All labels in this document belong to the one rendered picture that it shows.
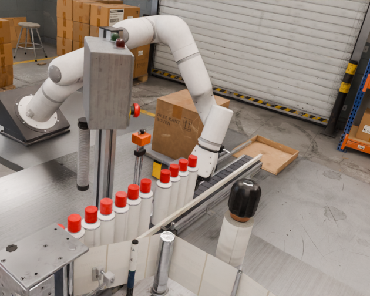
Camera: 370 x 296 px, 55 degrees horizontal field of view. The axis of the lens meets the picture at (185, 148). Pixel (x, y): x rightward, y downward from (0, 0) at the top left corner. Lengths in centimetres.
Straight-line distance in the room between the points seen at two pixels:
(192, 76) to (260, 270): 67
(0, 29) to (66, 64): 315
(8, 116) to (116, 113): 104
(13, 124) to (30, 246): 114
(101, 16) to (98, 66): 400
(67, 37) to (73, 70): 372
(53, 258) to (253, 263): 66
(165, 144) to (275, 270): 82
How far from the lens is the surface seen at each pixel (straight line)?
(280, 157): 203
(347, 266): 143
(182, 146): 167
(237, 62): 556
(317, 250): 143
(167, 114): 167
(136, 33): 132
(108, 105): 87
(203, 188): 148
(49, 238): 79
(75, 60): 153
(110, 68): 85
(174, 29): 127
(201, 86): 127
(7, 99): 189
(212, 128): 129
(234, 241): 104
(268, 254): 125
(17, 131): 184
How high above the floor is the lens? 166
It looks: 26 degrees down
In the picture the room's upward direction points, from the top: 9 degrees clockwise
